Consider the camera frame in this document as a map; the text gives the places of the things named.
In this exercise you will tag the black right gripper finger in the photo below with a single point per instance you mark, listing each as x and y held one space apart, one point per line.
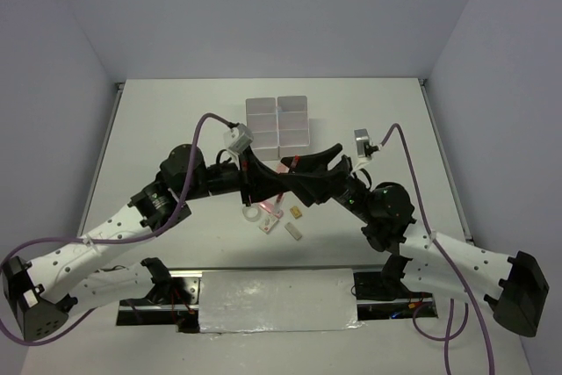
316 184
315 164

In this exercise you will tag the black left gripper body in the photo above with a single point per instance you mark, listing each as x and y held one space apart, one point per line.
225 178

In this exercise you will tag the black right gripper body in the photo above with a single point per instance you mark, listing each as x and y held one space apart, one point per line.
352 194

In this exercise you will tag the pink utility knife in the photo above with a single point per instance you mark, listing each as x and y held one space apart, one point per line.
273 208

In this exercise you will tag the red pen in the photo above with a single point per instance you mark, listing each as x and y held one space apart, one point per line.
280 196

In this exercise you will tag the small yellow box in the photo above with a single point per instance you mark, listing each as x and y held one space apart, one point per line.
295 212

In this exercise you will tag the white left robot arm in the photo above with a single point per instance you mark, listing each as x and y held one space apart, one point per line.
81 275

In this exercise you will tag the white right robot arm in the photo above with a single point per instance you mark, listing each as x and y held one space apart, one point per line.
512 288

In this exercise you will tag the pink yellow highlighter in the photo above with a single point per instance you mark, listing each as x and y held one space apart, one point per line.
281 168

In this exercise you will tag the clear tape roll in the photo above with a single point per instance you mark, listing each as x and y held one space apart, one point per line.
251 213

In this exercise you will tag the white red staple box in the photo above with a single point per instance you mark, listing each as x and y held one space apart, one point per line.
267 223

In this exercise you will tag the white right divided container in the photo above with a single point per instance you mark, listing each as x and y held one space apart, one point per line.
293 126

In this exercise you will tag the white divided container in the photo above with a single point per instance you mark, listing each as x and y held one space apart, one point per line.
293 126
261 116

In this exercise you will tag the white eraser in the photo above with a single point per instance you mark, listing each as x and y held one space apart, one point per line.
293 231

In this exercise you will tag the white left divided container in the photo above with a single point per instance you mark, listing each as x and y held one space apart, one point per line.
261 116

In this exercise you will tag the silver foil cover plate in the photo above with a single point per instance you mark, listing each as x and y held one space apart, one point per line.
257 301

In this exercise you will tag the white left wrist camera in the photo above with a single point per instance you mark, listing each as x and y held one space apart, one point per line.
237 139

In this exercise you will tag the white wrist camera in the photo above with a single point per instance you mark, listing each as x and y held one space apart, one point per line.
237 139
365 149

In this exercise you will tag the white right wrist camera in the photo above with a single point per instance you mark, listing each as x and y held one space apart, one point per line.
365 149

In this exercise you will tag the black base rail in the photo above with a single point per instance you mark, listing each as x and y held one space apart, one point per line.
374 302

